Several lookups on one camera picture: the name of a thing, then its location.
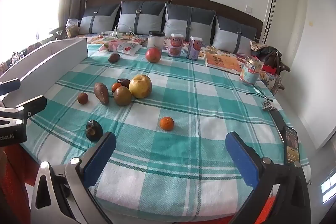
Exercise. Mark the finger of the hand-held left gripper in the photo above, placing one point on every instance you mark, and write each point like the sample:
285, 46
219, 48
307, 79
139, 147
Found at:
34, 106
9, 86

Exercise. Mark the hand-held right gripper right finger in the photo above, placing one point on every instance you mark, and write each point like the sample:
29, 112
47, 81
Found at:
241, 161

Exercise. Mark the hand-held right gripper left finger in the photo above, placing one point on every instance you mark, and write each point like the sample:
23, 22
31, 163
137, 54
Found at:
101, 153

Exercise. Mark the white cardboard box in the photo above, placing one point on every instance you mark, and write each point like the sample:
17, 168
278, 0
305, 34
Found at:
52, 58

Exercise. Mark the orange tangerine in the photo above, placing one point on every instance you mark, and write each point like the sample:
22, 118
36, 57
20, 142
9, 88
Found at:
116, 87
167, 123

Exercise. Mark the dark mangosteen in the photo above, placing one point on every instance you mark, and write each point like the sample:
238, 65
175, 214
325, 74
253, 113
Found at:
93, 130

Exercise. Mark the red cloth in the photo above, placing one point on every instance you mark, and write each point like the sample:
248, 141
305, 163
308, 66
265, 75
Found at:
13, 182

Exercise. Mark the small brown fruit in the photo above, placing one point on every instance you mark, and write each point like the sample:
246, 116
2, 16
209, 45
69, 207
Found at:
82, 98

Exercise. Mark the smartphone with lit screen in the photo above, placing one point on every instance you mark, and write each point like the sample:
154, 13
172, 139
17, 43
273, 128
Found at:
291, 145

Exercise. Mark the black flat case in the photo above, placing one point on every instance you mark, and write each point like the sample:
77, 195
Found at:
278, 124

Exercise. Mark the brown sweet potato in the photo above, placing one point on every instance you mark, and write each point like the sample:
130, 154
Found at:
101, 92

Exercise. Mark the green brown pear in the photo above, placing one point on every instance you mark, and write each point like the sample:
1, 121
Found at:
122, 96

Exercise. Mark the bunch of keys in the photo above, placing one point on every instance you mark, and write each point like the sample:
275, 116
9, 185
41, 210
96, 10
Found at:
268, 106

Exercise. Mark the teal checked blanket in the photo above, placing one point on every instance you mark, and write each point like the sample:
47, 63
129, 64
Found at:
183, 134

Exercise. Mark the black chair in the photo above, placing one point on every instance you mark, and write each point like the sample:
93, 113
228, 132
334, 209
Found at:
57, 33

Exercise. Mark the dark purple passion fruit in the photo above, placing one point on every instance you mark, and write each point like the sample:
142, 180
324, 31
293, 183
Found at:
124, 81

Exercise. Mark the yellow apple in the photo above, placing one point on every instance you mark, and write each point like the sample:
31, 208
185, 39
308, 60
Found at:
140, 86

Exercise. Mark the window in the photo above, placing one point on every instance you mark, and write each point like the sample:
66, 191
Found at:
29, 3

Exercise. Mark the clear plastic snack bag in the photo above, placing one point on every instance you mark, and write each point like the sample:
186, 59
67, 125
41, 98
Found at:
72, 28

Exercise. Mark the floral bedsheet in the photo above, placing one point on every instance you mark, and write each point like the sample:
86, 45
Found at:
270, 79

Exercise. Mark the colourful label jar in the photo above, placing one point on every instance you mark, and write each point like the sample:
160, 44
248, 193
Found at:
250, 71

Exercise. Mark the brown kiwi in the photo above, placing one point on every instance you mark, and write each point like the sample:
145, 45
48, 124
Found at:
114, 58

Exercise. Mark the red packet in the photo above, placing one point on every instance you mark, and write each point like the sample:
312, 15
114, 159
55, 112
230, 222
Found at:
269, 68

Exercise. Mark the orange book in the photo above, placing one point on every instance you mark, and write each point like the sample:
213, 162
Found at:
223, 61

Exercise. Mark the white red-print snack bag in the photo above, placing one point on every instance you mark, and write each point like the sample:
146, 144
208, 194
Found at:
122, 47

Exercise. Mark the grey two-tone pillow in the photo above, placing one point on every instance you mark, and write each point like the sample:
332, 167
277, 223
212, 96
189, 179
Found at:
183, 22
231, 37
141, 19
101, 20

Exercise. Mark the brown handbag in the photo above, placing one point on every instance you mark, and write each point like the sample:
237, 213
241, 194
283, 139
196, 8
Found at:
270, 54

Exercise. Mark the red apple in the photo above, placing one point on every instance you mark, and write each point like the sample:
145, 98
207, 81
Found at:
153, 54

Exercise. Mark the white jar with dark lid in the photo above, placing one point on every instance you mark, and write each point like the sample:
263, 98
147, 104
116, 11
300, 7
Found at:
155, 40

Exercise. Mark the row of grey pillows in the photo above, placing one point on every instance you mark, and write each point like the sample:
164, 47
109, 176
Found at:
199, 2

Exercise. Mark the white wall switch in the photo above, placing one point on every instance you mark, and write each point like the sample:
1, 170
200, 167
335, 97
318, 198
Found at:
249, 8

